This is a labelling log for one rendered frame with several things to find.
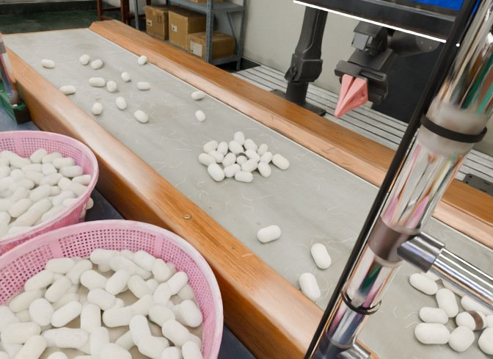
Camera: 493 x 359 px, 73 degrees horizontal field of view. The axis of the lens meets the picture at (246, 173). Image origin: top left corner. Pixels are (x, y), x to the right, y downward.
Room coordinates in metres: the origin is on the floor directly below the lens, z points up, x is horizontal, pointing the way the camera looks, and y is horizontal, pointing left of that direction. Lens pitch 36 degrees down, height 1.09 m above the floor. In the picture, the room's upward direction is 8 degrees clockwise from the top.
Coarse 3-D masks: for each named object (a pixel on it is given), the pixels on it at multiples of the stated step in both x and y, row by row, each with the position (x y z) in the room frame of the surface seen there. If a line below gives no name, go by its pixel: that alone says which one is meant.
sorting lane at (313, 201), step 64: (64, 64) 0.87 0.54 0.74; (128, 64) 0.94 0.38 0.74; (128, 128) 0.58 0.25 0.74; (192, 128) 0.62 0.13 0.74; (256, 128) 0.66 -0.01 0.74; (192, 192) 0.41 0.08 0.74; (256, 192) 0.43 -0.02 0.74; (320, 192) 0.46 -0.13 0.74; (384, 320) 0.23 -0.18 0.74; (448, 320) 0.24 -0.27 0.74
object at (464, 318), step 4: (464, 312) 0.24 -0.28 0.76; (480, 312) 0.25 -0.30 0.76; (456, 316) 0.24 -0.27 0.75; (460, 316) 0.24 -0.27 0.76; (464, 316) 0.24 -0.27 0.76; (468, 316) 0.24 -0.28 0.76; (484, 316) 0.24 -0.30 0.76; (456, 320) 0.24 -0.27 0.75; (460, 320) 0.23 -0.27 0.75; (464, 320) 0.23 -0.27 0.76; (468, 320) 0.23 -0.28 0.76; (472, 320) 0.23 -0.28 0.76; (484, 320) 0.24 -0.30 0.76; (460, 324) 0.23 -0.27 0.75; (464, 324) 0.23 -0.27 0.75; (468, 324) 0.23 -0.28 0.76; (472, 324) 0.23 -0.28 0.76; (484, 324) 0.23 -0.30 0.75; (472, 328) 0.23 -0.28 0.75
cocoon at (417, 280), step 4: (412, 276) 0.29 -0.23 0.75; (416, 276) 0.29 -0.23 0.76; (420, 276) 0.29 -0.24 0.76; (424, 276) 0.29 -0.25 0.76; (412, 280) 0.28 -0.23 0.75; (416, 280) 0.28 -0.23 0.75; (420, 280) 0.28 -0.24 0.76; (424, 280) 0.28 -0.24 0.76; (428, 280) 0.28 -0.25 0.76; (432, 280) 0.28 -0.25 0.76; (412, 284) 0.28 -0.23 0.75; (416, 284) 0.28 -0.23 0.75; (420, 284) 0.28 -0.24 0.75; (424, 284) 0.28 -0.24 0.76; (428, 284) 0.28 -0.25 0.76; (432, 284) 0.28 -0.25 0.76; (436, 284) 0.28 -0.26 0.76; (420, 288) 0.28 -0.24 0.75; (424, 288) 0.27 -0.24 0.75; (428, 288) 0.27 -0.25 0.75; (432, 288) 0.27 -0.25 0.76; (436, 288) 0.27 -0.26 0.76; (424, 292) 0.27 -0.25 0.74; (428, 292) 0.27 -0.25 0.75; (432, 292) 0.27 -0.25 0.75
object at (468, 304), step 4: (464, 296) 0.27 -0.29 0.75; (464, 300) 0.26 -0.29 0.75; (468, 300) 0.26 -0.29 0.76; (472, 300) 0.26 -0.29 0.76; (464, 304) 0.26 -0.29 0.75; (468, 304) 0.26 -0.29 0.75; (472, 304) 0.26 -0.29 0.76; (476, 304) 0.26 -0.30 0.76; (464, 308) 0.26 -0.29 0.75; (468, 308) 0.25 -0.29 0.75; (472, 308) 0.25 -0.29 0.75; (476, 308) 0.25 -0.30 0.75; (480, 308) 0.25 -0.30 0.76; (484, 308) 0.25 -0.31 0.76; (484, 312) 0.25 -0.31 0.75; (488, 312) 0.25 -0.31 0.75
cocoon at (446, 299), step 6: (438, 294) 0.27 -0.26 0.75; (444, 294) 0.26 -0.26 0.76; (450, 294) 0.26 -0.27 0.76; (438, 300) 0.26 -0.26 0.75; (444, 300) 0.26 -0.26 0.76; (450, 300) 0.26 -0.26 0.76; (444, 306) 0.25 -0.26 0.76; (450, 306) 0.25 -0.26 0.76; (456, 306) 0.25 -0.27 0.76; (450, 312) 0.24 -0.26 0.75; (456, 312) 0.24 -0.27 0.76
